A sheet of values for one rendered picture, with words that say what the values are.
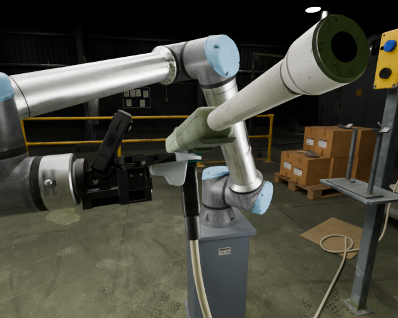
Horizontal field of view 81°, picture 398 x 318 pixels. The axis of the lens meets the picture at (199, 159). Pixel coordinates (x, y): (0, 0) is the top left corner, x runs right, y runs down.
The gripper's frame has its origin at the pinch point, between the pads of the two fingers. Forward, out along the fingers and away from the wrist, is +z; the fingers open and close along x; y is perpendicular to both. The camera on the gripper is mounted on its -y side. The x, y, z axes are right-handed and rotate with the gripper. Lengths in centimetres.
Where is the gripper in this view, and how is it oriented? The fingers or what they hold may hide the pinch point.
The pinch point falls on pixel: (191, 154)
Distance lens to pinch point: 45.8
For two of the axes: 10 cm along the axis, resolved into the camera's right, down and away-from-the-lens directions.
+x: 2.8, -0.7, -9.6
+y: 1.2, 9.9, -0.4
